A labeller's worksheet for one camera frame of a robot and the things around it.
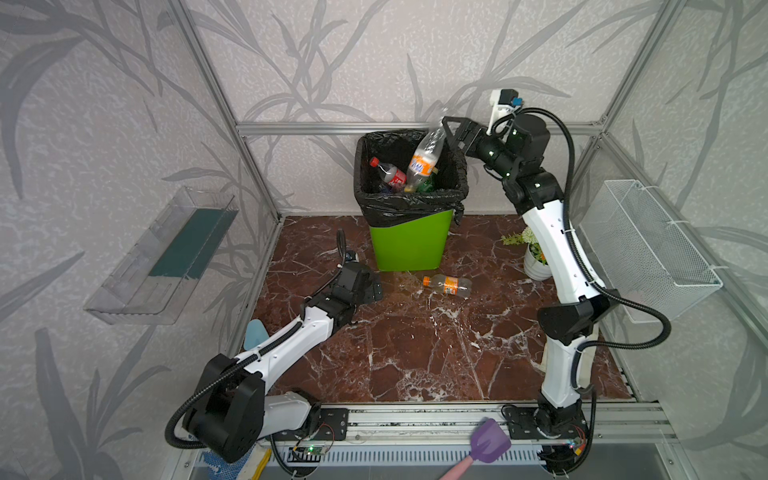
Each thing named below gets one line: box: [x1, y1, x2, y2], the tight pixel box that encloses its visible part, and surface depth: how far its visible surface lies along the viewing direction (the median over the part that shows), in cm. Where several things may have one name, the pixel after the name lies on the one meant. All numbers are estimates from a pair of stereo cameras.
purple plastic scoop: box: [439, 418, 512, 480], surface depth 72 cm
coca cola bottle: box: [369, 157, 407, 190], surface depth 98 cm
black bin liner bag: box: [354, 130, 469, 227], surface depth 80 cm
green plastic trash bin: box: [369, 209, 454, 271], surface depth 92 cm
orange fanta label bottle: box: [404, 127, 447, 193], surface depth 76 cm
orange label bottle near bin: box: [422, 274, 473, 297], surface depth 98 cm
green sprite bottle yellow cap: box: [417, 179, 435, 193], surface depth 98 cm
